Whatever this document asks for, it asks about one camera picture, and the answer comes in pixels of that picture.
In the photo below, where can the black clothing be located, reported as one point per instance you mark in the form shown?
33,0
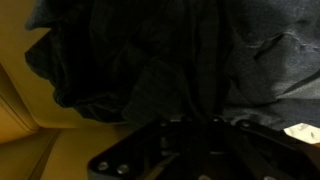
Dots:
130,60

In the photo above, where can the tan leather sofa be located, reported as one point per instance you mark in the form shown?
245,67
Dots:
39,140

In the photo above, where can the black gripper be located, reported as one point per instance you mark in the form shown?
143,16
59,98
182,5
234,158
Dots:
184,149

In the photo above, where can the blue jean trousers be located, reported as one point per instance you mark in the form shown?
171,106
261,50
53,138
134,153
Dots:
274,66

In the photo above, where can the white grey cloth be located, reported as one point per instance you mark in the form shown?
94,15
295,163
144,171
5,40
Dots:
304,132

